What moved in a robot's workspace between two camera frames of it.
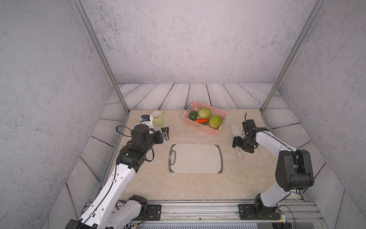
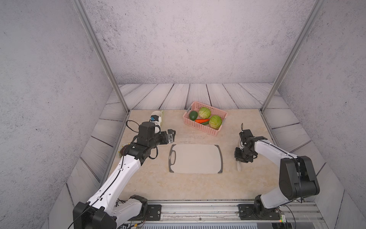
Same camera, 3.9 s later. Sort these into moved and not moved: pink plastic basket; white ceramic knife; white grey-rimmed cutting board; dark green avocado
Moved: white ceramic knife
Not moved: white grey-rimmed cutting board; dark green avocado; pink plastic basket
